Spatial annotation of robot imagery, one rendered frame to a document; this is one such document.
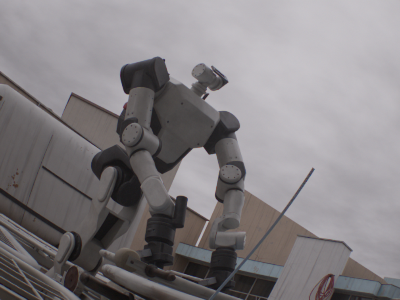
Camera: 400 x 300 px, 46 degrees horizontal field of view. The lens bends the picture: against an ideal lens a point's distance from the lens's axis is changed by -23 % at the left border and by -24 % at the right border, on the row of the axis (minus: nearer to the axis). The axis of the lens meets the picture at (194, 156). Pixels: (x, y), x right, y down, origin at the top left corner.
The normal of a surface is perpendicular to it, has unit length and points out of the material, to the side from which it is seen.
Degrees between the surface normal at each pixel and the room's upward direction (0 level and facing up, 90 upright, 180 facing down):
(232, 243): 78
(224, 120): 51
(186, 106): 111
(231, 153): 61
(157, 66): 72
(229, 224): 148
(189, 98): 66
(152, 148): 103
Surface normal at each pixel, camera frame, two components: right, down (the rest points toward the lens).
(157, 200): -0.27, -0.52
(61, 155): 0.66, -0.01
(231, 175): 0.10, -0.70
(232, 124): 0.54, -0.64
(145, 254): 0.72, -0.28
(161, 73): 0.89, -0.10
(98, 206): -0.62, -0.44
